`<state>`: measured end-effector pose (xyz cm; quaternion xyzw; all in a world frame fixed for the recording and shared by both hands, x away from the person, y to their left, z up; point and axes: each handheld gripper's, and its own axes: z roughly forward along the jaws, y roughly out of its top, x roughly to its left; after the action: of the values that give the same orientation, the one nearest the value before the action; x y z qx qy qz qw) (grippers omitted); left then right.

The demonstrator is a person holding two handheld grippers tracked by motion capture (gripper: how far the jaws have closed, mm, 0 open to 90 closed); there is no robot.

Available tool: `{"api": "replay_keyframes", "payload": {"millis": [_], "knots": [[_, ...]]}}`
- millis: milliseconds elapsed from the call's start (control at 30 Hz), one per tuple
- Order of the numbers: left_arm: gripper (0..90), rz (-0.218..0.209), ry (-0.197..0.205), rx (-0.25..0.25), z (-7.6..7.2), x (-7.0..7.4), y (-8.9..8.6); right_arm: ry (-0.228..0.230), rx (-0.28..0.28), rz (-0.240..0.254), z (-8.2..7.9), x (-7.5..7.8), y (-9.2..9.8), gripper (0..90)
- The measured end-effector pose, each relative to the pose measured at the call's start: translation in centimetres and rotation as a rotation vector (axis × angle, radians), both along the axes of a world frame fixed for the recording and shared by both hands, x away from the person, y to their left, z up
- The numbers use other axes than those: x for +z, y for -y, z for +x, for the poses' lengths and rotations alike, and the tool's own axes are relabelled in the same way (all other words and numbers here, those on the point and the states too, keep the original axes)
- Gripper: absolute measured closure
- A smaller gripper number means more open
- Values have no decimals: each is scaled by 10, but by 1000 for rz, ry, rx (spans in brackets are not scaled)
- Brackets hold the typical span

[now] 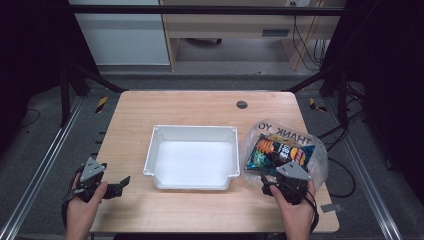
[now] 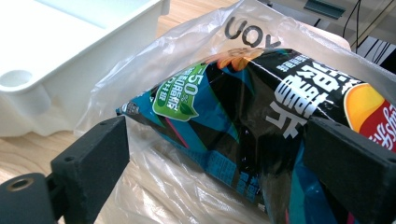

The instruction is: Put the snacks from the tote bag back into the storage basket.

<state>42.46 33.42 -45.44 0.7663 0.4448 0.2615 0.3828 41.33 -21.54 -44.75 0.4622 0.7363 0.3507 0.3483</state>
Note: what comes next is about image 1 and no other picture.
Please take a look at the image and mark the thin black floor cable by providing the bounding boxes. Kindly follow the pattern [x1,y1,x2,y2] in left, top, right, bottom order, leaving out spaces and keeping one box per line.
[19,107,42,130]

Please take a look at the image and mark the black floor cables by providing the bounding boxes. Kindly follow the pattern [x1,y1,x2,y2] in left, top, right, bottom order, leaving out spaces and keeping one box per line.
[316,81,368,199]

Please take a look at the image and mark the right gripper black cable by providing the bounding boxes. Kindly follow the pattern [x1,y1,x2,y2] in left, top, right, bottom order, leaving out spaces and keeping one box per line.
[283,181,321,234]

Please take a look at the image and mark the dark blue chips packet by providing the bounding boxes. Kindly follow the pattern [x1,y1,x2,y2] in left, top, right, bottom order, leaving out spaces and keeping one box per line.
[244,133,317,178]

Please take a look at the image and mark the black horizontal frame bar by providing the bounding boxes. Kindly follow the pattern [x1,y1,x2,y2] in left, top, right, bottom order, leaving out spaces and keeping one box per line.
[66,4,346,17]

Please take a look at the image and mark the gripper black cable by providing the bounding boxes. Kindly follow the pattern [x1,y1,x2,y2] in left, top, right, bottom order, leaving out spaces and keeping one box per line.
[60,164,84,231]
[283,181,321,234]

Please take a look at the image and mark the white plastic bin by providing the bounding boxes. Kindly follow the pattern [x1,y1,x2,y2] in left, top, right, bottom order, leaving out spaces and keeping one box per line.
[143,124,242,191]

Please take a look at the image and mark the black curtain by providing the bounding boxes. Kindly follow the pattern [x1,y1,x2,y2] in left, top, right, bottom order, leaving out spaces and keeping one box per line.
[321,0,424,204]
[0,0,101,158]

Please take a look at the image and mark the black metal frame strut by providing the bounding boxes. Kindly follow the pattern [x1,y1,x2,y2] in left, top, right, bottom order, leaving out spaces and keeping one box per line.
[59,61,129,128]
[283,63,351,128]

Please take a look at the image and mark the aluminium floor rail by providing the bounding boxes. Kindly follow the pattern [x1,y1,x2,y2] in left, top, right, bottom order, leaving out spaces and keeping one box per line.
[0,95,85,240]
[323,97,405,240]

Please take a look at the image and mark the person's right hand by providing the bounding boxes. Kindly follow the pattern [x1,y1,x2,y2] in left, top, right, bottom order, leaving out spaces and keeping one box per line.
[269,179,318,234]

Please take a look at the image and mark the yellow black tape piece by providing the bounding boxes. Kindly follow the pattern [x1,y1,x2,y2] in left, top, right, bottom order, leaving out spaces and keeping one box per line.
[308,97,328,113]
[95,95,110,115]

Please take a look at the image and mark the white cabinet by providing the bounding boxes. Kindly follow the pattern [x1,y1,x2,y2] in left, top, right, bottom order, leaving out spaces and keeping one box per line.
[67,0,172,67]

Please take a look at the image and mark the hanging black cables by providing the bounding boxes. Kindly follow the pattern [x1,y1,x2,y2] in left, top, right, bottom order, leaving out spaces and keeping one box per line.
[291,1,331,72]

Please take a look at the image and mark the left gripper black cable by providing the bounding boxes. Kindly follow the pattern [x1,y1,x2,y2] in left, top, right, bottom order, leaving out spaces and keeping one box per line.
[60,164,84,231]

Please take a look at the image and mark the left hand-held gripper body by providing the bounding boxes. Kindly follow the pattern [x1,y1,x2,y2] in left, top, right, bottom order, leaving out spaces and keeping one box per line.
[69,157,116,204]

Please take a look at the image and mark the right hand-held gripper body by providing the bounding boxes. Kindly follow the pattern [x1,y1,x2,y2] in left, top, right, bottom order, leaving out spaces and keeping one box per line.
[261,161,317,206]

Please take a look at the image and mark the person's left hand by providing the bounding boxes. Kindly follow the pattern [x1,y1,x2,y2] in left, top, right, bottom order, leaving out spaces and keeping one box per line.
[64,172,109,234]

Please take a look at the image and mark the grey tape piece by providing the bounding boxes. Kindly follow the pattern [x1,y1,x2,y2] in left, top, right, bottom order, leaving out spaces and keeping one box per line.
[320,203,344,214]

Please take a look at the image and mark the clear plastic bag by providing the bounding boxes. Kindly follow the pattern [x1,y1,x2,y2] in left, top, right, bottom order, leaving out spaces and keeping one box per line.
[240,118,330,191]

